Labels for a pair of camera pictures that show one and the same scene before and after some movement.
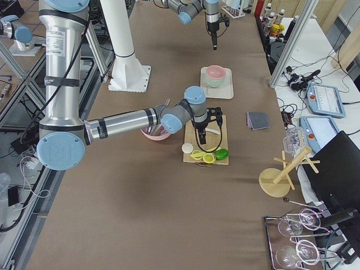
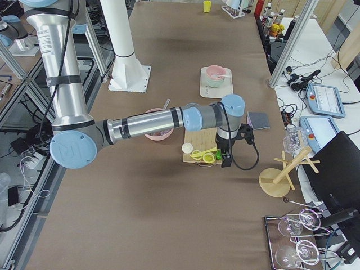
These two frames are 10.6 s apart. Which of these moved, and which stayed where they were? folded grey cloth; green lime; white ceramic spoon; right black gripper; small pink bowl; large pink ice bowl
Moved: white ceramic spoon; right black gripper
Stayed: folded grey cloth; large pink ice bowl; small pink bowl; green lime
